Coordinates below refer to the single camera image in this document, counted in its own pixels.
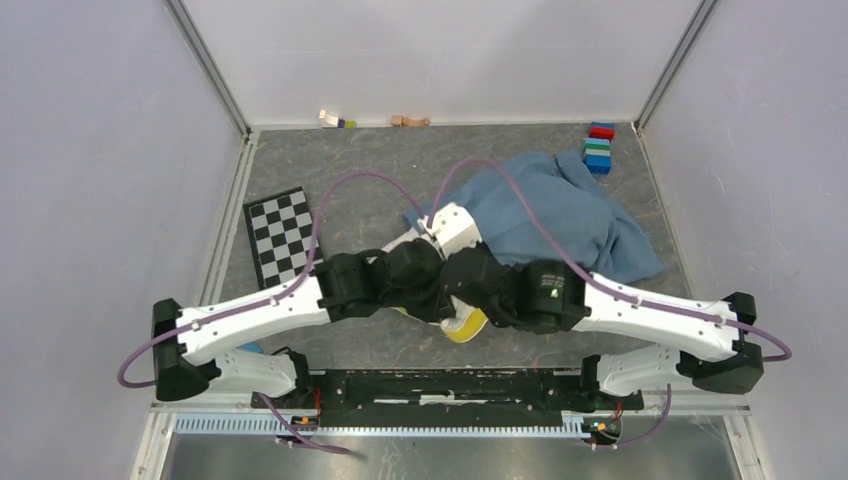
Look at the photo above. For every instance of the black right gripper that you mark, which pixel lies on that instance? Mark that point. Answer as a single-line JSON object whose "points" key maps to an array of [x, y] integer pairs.
{"points": [[480, 247]]}

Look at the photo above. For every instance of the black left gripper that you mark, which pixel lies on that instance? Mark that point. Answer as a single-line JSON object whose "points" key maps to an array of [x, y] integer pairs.
{"points": [[434, 313]]}

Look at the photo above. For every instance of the white pillow with yellow side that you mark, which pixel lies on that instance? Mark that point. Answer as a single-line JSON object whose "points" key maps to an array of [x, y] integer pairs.
{"points": [[467, 321]]}

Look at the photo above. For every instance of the blue fabric pillowcase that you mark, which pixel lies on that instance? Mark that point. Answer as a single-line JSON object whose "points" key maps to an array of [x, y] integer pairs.
{"points": [[539, 204]]}

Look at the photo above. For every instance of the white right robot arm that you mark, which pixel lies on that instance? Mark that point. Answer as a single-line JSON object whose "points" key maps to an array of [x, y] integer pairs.
{"points": [[701, 342]]}

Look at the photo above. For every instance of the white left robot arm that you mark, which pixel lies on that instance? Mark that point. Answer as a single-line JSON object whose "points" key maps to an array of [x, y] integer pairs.
{"points": [[199, 346]]}

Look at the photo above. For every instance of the black white checkerboard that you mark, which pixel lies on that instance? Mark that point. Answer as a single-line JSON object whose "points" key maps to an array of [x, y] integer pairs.
{"points": [[279, 229]]}

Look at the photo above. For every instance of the small wooden toy piece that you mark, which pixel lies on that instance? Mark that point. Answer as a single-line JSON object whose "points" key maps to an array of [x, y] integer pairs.
{"points": [[400, 121]]}

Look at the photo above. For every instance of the blue green white block stack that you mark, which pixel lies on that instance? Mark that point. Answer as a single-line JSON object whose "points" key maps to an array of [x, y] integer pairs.
{"points": [[597, 156]]}

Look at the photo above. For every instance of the small light blue block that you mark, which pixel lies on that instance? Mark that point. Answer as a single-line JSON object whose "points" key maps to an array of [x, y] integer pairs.
{"points": [[251, 347]]}

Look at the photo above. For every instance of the small white coloured toy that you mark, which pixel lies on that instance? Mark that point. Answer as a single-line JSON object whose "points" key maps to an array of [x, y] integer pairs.
{"points": [[329, 120]]}

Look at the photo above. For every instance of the red and blue block stack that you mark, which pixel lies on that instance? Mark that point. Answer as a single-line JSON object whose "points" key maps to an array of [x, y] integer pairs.
{"points": [[601, 130]]}

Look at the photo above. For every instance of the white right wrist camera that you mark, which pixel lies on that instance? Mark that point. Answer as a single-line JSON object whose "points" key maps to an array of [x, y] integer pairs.
{"points": [[451, 229]]}

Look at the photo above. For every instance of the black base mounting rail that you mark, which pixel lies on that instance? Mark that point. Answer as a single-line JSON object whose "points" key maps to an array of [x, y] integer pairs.
{"points": [[534, 397]]}

